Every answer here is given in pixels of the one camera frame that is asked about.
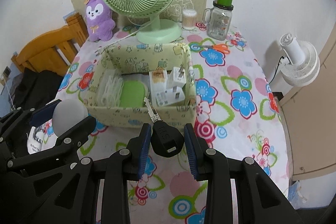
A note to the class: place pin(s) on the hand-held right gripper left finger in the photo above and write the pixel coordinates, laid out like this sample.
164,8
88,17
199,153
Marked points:
143,150

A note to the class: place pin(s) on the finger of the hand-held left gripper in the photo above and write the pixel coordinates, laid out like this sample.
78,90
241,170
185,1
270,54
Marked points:
43,112
78,132

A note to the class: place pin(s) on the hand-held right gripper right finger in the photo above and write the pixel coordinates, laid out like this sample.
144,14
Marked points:
189,153

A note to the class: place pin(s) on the white rounded puck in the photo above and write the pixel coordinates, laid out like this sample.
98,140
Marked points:
68,113

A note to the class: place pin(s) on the black key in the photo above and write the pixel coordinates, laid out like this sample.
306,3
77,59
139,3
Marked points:
168,137

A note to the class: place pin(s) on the yellow cartoon print storage box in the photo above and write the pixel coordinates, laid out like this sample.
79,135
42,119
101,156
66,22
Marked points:
168,115

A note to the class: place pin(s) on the green rounded square pad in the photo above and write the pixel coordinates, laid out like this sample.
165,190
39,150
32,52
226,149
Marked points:
132,94

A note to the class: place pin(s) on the small white charger cube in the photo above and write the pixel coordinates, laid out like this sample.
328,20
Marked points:
170,96

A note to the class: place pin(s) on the long white box orange label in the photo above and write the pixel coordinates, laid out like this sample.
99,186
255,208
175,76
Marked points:
157,82

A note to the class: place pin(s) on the large white charger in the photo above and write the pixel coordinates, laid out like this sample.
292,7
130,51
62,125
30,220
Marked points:
177,78

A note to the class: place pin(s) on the black clothing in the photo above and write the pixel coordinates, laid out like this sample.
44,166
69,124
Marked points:
39,87

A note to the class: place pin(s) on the floral tablecloth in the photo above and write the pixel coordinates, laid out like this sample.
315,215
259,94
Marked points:
236,121

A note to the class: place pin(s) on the purple plush bunny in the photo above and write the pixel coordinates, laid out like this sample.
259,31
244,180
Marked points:
98,19

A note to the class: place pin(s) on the blue white plastic bag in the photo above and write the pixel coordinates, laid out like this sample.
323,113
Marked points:
296,191

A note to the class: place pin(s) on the beige door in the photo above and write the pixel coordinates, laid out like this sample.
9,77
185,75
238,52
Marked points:
315,121

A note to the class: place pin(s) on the cotton swab container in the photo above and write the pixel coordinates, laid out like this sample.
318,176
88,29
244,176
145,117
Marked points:
189,19

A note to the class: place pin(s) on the glass jar with green lid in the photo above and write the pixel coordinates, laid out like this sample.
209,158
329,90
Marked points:
219,22

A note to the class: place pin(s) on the white floor fan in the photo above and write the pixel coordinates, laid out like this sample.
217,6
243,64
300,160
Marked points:
302,61

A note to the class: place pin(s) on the wall socket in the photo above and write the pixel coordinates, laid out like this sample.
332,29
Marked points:
6,71

